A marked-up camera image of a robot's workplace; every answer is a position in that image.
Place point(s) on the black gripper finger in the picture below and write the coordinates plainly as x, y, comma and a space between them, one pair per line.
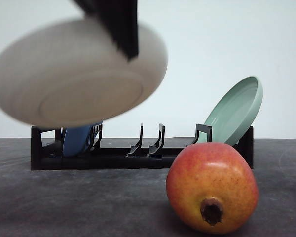
119, 18

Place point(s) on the white plate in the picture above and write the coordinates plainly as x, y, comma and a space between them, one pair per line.
66, 73

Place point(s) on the red yellow pomegranate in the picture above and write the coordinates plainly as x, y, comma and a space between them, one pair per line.
212, 187

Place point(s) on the blue plate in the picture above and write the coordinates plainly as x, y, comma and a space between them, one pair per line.
75, 140

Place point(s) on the green plate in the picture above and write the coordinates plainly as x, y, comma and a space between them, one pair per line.
234, 111

